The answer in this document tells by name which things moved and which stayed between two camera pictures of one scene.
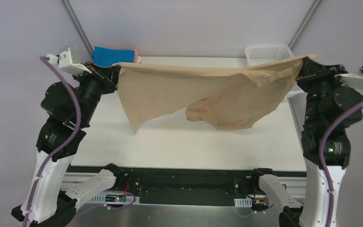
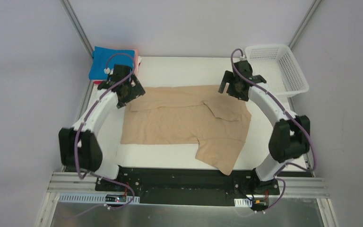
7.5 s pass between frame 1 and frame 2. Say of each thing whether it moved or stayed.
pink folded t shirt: stayed
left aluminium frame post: stayed
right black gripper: moved
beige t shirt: moved
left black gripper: moved
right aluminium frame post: stayed
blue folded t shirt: stayed
